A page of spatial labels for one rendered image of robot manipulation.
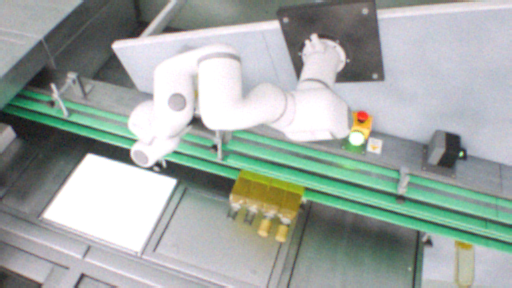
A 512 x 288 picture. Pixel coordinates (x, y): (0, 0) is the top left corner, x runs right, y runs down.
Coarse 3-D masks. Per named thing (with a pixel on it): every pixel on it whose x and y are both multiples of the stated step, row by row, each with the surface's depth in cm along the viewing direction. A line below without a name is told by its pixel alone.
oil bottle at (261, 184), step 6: (258, 174) 139; (258, 180) 137; (264, 180) 137; (270, 180) 137; (252, 186) 135; (258, 186) 135; (264, 186) 135; (252, 192) 134; (258, 192) 134; (264, 192) 134; (252, 198) 132; (258, 198) 132; (264, 198) 134; (246, 204) 133; (252, 204) 131; (258, 204) 131; (258, 210) 132
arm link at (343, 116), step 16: (288, 96) 84; (304, 96) 85; (320, 96) 84; (336, 96) 88; (288, 112) 84; (304, 112) 84; (320, 112) 83; (336, 112) 86; (288, 128) 88; (304, 128) 87; (320, 128) 86; (336, 128) 88
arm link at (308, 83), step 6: (312, 78) 104; (300, 84) 105; (306, 84) 103; (312, 84) 103; (318, 84) 103; (324, 84) 104; (306, 132) 97; (312, 132) 96; (318, 132) 95; (324, 132) 95; (294, 138) 100; (300, 138) 99; (306, 138) 98; (312, 138) 98; (318, 138) 97; (324, 138) 97; (330, 138) 96
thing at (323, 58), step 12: (312, 36) 109; (312, 48) 112; (324, 48) 111; (336, 48) 112; (312, 60) 109; (324, 60) 109; (336, 60) 112; (312, 72) 106; (324, 72) 106; (336, 72) 111
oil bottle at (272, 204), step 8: (272, 184) 136; (280, 184) 136; (272, 192) 134; (280, 192) 134; (264, 200) 133; (272, 200) 132; (280, 200) 133; (264, 208) 131; (272, 208) 131; (280, 208) 132
